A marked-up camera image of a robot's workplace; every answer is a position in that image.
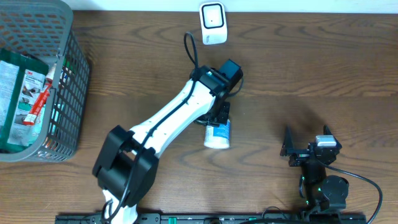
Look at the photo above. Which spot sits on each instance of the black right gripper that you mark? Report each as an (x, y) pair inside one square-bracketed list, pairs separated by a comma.
[(300, 155)]

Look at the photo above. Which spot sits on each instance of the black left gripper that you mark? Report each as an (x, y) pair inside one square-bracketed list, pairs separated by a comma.
[(226, 112)]

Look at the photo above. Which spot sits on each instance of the white blue round container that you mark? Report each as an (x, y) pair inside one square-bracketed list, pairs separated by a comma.
[(217, 137)]

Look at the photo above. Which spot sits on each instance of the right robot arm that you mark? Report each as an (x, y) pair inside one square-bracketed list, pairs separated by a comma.
[(325, 194)]

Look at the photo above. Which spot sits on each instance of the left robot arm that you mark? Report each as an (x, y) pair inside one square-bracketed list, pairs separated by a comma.
[(127, 163)]

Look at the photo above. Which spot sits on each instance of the red white tube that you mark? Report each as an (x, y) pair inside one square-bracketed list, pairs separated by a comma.
[(30, 119)]

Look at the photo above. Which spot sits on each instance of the grey plastic mesh basket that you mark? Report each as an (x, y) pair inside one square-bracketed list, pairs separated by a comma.
[(43, 29)]

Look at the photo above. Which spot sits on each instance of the green 3M product package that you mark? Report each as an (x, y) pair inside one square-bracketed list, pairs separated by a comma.
[(22, 81)]

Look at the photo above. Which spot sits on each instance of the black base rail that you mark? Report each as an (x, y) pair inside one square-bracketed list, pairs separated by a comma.
[(156, 218)]

